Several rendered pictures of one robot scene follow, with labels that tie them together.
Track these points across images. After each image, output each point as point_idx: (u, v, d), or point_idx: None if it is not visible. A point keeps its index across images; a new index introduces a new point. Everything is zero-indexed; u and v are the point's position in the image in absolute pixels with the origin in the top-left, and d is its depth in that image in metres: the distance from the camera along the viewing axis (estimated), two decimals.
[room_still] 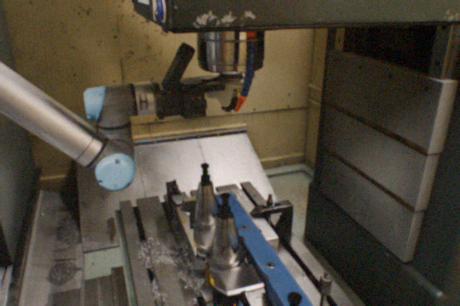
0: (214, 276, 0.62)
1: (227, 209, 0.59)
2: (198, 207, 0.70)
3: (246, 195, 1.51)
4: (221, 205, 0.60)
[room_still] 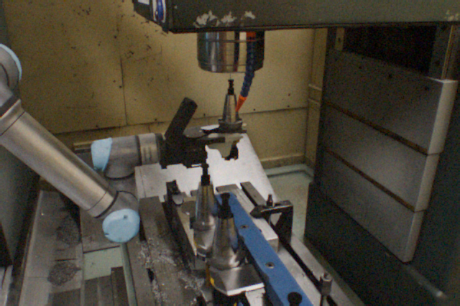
0: (214, 276, 0.62)
1: (226, 209, 0.59)
2: (198, 207, 0.70)
3: (246, 195, 1.51)
4: (221, 205, 0.60)
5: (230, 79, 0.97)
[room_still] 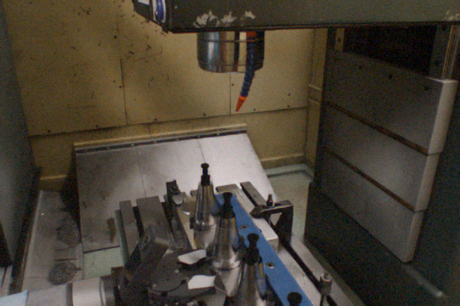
0: (214, 274, 0.62)
1: (228, 208, 0.58)
2: (198, 207, 0.70)
3: (246, 195, 1.51)
4: (222, 205, 0.59)
5: (251, 234, 0.49)
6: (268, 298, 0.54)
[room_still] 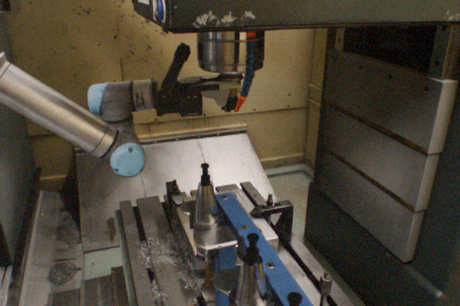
0: None
1: None
2: (198, 207, 0.70)
3: (246, 195, 1.51)
4: None
5: (251, 234, 0.49)
6: (268, 298, 0.54)
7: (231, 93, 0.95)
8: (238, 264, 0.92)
